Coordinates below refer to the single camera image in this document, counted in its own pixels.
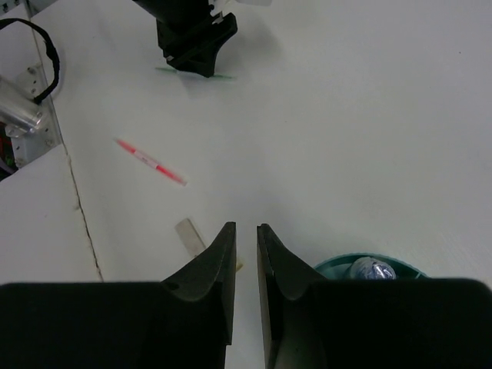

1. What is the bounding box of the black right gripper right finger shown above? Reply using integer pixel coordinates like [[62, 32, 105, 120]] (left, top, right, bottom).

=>
[[257, 224, 326, 368]]

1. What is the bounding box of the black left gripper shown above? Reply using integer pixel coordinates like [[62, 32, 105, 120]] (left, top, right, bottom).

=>
[[136, 0, 238, 77]]

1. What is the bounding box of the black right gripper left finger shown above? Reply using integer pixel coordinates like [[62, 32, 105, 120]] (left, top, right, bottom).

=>
[[162, 221, 237, 345]]

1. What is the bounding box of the green thin pen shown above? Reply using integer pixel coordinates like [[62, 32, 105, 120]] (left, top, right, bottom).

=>
[[155, 67, 237, 81]]

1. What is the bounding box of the teal round organizer container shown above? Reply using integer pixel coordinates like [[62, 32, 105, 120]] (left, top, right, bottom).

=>
[[314, 253, 428, 280]]

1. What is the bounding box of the clear blue-capped glue bottle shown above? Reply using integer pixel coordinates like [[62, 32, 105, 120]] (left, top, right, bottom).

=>
[[347, 257, 397, 280]]

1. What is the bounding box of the grey white eraser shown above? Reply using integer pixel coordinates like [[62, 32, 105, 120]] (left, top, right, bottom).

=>
[[175, 218, 207, 258]]

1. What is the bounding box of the pink thin pen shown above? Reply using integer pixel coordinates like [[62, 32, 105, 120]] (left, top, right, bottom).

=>
[[115, 138, 187, 187]]

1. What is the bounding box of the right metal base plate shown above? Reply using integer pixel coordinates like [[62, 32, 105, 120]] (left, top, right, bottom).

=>
[[1, 64, 62, 168]]

